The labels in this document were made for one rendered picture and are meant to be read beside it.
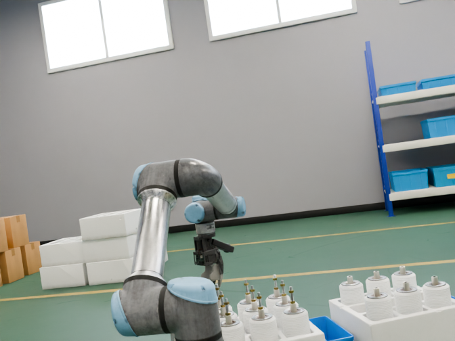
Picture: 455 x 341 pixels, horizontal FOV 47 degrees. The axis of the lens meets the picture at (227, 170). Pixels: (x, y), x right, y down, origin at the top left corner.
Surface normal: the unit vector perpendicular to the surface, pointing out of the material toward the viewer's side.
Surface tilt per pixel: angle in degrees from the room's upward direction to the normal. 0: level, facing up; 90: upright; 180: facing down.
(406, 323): 90
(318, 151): 90
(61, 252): 90
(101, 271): 90
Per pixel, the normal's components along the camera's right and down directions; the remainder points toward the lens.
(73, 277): -0.22, 0.04
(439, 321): 0.18, -0.02
